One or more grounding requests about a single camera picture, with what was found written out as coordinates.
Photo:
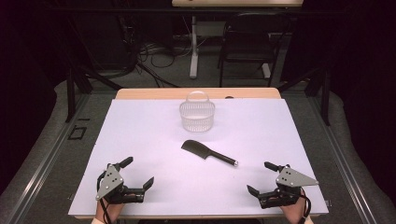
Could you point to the person's right hand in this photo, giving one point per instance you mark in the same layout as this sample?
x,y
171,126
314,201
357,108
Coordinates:
x,y
295,214

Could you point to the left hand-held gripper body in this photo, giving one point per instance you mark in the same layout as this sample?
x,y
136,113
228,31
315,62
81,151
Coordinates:
x,y
109,182

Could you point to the black chair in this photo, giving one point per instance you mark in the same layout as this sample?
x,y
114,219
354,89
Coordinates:
x,y
249,46

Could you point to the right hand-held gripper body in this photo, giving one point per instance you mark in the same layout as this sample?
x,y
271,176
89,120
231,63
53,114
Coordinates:
x,y
289,179

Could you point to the black comb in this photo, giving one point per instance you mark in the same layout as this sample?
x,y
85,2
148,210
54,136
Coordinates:
x,y
199,148

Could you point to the white table mat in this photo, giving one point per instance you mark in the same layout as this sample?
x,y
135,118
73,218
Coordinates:
x,y
155,140

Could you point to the person's left hand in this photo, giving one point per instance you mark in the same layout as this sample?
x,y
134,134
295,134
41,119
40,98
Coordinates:
x,y
109,211

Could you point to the white plastic basket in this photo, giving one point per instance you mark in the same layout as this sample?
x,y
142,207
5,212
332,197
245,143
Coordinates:
x,y
197,116

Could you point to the grey box under desk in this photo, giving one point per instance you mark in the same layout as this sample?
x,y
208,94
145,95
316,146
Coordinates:
x,y
210,28

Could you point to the white desk leg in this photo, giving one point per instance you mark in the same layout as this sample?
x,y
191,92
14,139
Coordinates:
x,y
266,71
194,56

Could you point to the black metal stand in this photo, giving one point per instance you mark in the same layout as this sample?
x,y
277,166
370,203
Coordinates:
x,y
325,99
71,93

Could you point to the wooden table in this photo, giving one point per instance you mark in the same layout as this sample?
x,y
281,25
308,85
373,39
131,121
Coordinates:
x,y
149,93

